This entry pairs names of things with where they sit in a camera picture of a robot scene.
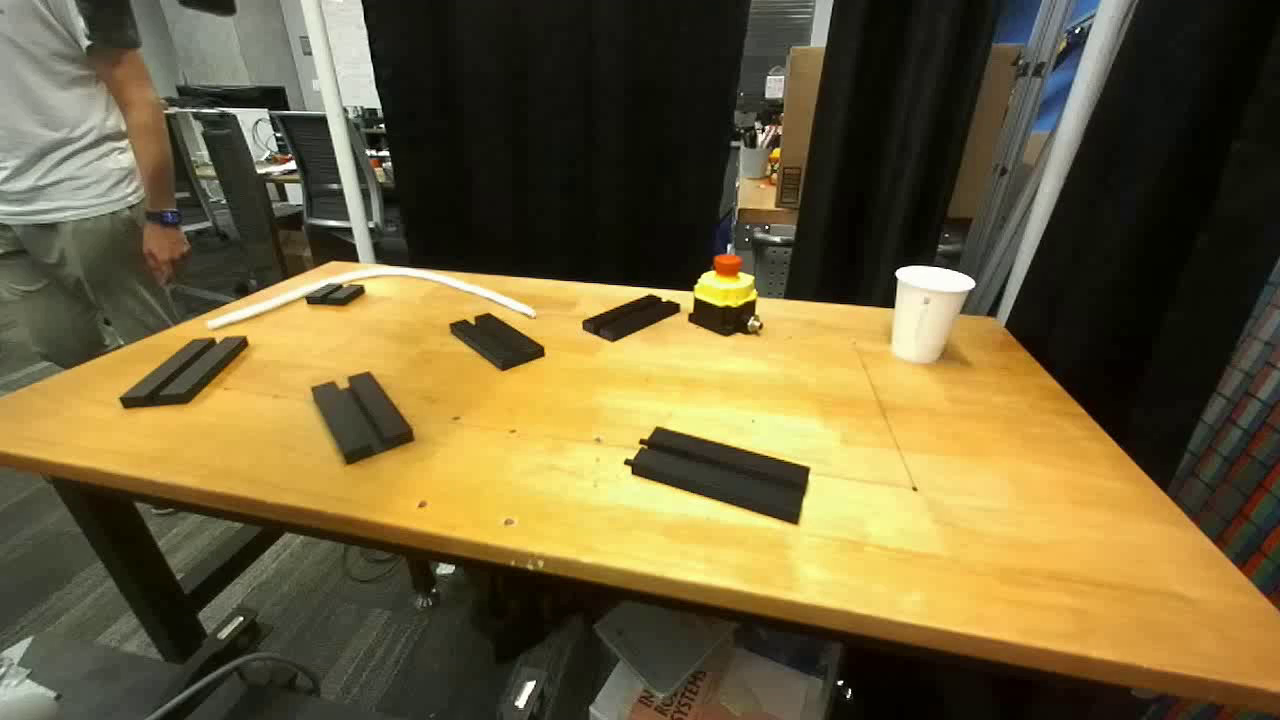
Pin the box with red print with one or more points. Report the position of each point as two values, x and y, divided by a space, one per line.
745 685

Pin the yellow emergency stop button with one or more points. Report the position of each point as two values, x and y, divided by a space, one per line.
726 296

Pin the small black notched block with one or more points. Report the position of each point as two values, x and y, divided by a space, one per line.
335 292

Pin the brown cardboard box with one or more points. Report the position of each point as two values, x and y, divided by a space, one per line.
801 125

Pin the narrow black grooved track piece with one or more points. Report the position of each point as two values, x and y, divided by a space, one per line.
187 371

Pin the person in light grey shirt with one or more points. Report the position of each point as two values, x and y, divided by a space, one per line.
63 132

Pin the grey flat bag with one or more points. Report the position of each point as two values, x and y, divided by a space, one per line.
663 640

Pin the black office chair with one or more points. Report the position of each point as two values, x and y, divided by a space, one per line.
317 172
241 184

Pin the multicoloured woven cloth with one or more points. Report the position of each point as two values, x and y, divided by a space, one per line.
1241 454

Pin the white paper cup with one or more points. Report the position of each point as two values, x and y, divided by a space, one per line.
931 314

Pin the brown cardboard board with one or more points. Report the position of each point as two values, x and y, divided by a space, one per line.
990 132

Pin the white slanted pole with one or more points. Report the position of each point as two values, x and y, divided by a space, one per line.
340 132
1064 144

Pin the wide black grooved track piece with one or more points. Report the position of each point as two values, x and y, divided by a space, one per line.
720 475

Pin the black table leg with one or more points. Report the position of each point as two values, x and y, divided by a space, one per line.
126 563

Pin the black bag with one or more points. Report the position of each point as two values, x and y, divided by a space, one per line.
553 675

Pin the short black grooved track piece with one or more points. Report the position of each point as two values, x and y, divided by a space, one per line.
498 342
630 317
363 419

